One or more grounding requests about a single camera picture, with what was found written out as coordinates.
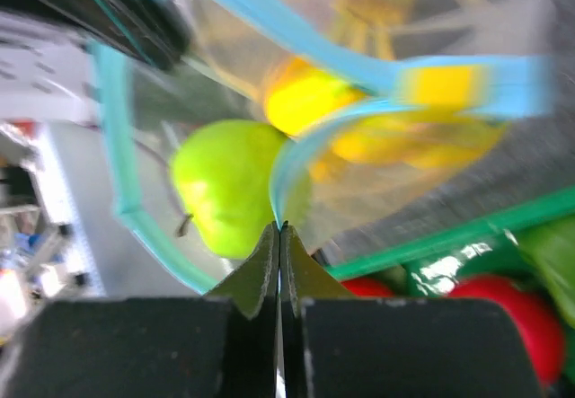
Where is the red tomato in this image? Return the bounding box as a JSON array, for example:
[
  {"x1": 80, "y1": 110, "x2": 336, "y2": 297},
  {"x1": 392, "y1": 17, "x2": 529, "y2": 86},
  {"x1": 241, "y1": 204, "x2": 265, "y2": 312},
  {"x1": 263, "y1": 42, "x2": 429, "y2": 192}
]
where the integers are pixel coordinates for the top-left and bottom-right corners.
[{"x1": 341, "y1": 277, "x2": 394, "y2": 297}]

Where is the green apple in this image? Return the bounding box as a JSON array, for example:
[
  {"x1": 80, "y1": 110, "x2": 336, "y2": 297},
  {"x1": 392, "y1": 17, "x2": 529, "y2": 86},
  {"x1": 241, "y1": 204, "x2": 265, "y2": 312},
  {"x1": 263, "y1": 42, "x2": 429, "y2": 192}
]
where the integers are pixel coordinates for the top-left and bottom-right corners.
[{"x1": 170, "y1": 119, "x2": 293, "y2": 260}]

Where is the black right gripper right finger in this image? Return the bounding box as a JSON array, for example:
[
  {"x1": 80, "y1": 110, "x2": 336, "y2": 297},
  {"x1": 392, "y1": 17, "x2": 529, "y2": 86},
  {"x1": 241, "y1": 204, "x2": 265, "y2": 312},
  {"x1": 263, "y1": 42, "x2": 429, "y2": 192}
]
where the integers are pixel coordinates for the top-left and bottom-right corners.
[{"x1": 279, "y1": 225, "x2": 544, "y2": 397}]

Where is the clear zip top bag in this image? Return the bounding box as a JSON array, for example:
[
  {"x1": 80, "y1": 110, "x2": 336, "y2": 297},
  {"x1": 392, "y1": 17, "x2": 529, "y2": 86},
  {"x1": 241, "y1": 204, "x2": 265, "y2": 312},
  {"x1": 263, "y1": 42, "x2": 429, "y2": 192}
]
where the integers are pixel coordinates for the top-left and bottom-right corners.
[{"x1": 89, "y1": 0, "x2": 554, "y2": 290}]

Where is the red apple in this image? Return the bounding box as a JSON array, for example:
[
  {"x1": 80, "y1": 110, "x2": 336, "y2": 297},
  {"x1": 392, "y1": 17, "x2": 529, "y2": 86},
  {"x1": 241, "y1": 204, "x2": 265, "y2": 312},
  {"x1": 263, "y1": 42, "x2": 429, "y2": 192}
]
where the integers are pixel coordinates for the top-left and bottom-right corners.
[{"x1": 447, "y1": 275, "x2": 567, "y2": 386}]

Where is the dark green bell pepper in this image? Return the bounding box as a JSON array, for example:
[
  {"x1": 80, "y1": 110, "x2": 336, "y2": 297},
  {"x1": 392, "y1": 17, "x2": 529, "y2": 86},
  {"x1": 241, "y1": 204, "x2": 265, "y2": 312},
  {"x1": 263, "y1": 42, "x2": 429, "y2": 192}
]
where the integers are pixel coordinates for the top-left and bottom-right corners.
[{"x1": 516, "y1": 216, "x2": 574, "y2": 327}]

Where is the green plastic tray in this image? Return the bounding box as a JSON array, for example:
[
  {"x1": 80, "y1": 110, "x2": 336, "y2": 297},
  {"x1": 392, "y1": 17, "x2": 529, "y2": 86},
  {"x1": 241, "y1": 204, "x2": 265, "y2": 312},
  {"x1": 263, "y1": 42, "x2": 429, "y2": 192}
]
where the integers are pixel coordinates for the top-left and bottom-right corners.
[{"x1": 326, "y1": 188, "x2": 574, "y2": 297}]

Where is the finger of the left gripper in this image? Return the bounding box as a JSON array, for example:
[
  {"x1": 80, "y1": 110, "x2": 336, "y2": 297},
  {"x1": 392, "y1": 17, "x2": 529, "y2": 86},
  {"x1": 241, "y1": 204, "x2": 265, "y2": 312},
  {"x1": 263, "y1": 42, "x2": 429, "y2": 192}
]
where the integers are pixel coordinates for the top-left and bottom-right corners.
[{"x1": 1, "y1": 0, "x2": 191, "y2": 70}]

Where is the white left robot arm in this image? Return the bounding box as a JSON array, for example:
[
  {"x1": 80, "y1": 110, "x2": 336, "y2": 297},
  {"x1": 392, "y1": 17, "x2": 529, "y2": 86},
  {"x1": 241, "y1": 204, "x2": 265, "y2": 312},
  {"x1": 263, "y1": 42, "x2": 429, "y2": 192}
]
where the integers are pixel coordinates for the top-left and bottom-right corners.
[{"x1": 1, "y1": 0, "x2": 286, "y2": 397}]

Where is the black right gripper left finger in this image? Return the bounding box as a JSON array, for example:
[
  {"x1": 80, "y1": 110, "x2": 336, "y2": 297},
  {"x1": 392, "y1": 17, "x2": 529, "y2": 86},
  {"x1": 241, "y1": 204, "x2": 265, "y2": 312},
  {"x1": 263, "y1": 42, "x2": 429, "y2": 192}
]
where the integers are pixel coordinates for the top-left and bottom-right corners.
[{"x1": 1, "y1": 224, "x2": 279, "y2": 397}]

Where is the yellow banana bunch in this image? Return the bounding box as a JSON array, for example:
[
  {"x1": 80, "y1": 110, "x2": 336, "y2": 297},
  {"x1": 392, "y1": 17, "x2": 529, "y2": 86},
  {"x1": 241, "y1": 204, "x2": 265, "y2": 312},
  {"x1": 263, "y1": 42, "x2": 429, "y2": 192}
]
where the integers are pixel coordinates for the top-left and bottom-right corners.
[{"x1": 263, "y1": 58, "x2": 507, "y2": 182}]

